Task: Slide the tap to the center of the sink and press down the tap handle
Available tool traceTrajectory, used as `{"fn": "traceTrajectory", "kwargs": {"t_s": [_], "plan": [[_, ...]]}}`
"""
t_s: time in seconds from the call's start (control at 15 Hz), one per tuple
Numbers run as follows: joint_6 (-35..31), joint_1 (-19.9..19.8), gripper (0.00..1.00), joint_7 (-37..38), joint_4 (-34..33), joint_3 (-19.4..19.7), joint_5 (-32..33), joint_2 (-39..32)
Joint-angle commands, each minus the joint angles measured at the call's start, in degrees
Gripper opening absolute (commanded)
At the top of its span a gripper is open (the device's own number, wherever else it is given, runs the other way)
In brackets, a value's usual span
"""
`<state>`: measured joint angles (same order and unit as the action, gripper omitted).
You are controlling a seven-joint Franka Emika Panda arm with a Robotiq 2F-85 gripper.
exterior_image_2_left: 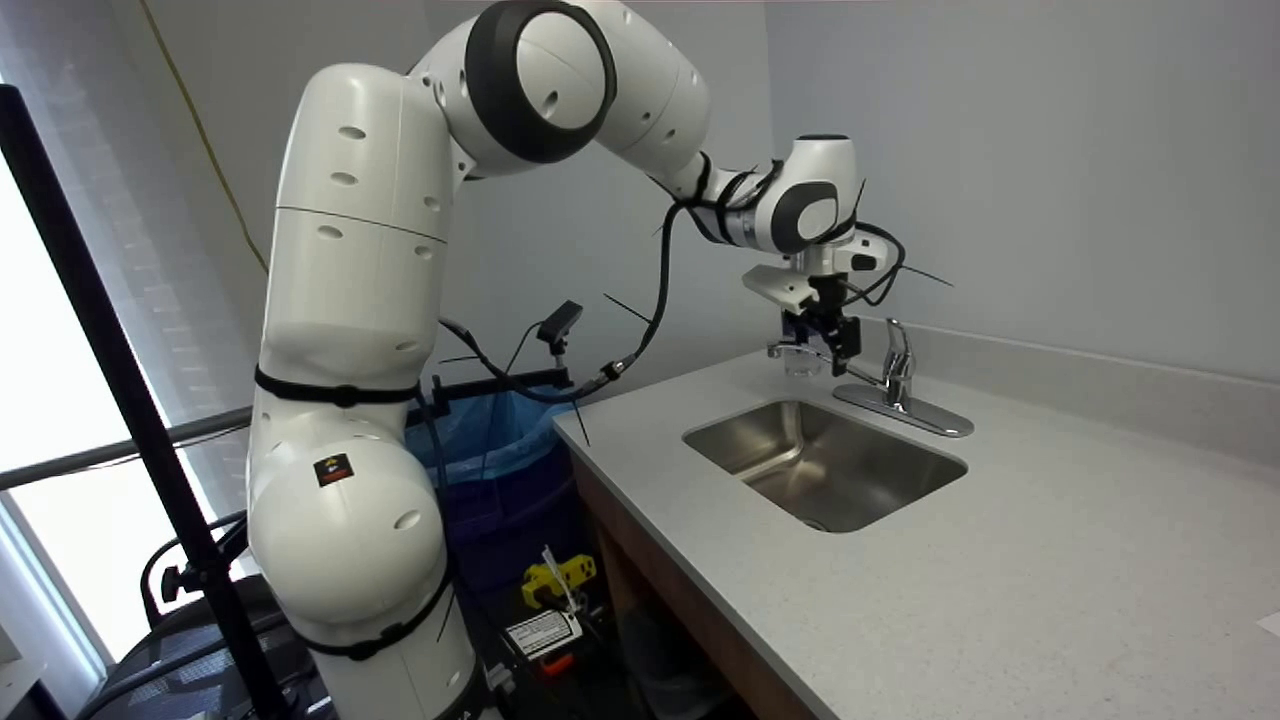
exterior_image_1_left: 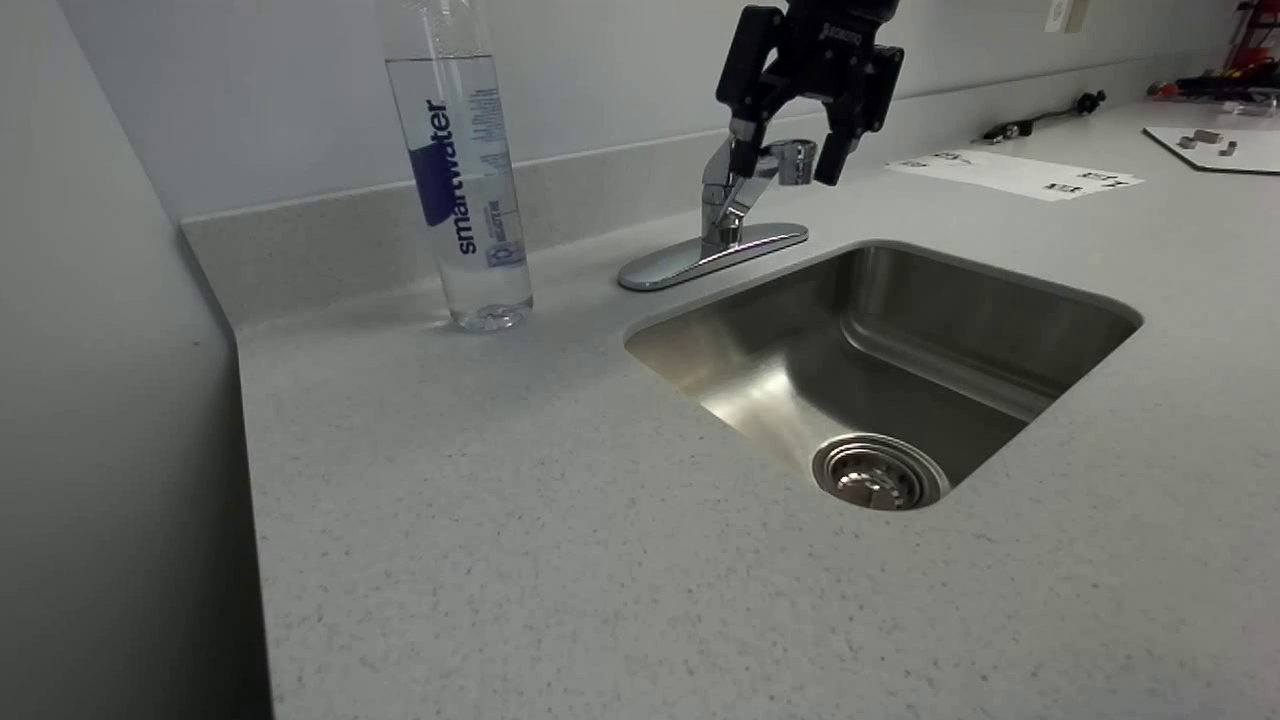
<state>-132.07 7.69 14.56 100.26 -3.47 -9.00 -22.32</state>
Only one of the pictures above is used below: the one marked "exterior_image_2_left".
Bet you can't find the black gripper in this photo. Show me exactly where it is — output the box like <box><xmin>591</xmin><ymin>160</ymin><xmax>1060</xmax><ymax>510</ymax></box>
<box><xmin>781</xmin><ymin>267</ymin><xmax>865</xmax><ymax>381</ymax></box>

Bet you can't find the dark window rail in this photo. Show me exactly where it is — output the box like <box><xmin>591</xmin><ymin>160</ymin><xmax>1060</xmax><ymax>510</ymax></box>
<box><xmin>0</xmin><ymin>406</ymin><xmax>257</xmax><ymax>492</ymax></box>

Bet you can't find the wooden counter cabinet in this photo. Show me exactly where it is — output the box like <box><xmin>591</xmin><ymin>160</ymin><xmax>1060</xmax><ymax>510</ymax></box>
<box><xmin>573</xmin><ymin>457</ymin><xmax>815</xmax><ymax>720</ymax></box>

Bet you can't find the white labelled box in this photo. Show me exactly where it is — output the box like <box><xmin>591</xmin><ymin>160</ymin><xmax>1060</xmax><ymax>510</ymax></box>
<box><xmin>502</xmin><ymin>608</ymin><xmax>589</xmax><ymax>667</ymax></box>

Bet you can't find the black clamp mount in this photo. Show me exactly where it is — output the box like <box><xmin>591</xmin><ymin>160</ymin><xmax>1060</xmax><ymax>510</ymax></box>
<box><xmin>532</xmin><ymin>296</ymin><xmax>589</xmax><ymax>357</ymax></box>

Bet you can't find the black stand pole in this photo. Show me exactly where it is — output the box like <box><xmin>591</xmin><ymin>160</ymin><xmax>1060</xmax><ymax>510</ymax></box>
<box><xmin>0</xmin><ymin>81</ymin><xmax>293</xmax><ymax>720</ymax></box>

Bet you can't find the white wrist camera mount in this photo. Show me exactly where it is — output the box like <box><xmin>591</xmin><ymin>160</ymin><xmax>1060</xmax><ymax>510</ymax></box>
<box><xmin>739</xmin><ymin>259</ymin><xmax>815</xmax><ymax>320</ymax></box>

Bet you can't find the yellow tool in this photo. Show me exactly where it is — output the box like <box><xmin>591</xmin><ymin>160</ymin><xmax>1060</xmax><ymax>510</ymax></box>
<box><xmin>515</xmin><ymin>552</ymin><xmax>601</xmax><ymax>613</ymax></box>

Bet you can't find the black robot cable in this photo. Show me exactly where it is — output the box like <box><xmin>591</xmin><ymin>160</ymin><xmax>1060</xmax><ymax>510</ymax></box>
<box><xmin>435</xmin><ymin>194</ymin><xmax>911</xmax><ymax>402</ymax></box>

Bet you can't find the chrome sink faucet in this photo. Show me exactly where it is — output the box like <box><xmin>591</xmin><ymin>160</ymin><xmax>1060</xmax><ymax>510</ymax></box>
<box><xmin>830</xmin><ymin>317</ymin><xmax>976</xmax><ymax>441</ymax></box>

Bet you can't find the black cart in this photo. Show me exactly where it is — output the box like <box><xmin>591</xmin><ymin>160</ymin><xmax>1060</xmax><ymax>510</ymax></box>
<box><xmin>77</xmin><ymin>510</ymin><xmax>336</xmax><ymax>720</ymax></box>

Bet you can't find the stainless steel sink basin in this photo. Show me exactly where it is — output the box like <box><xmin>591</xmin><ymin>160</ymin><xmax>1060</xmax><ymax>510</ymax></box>
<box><xmin>681</xmin><ymin>395</ymin><xmax>971</xmax><ymax>534</ymax></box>

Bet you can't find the blue trash bin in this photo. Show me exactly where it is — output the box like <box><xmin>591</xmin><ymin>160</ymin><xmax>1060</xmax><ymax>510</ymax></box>
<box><xmin>403</xmin><ymin>377</ymin><xmax>595</xmax><ymax>631</ymax></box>

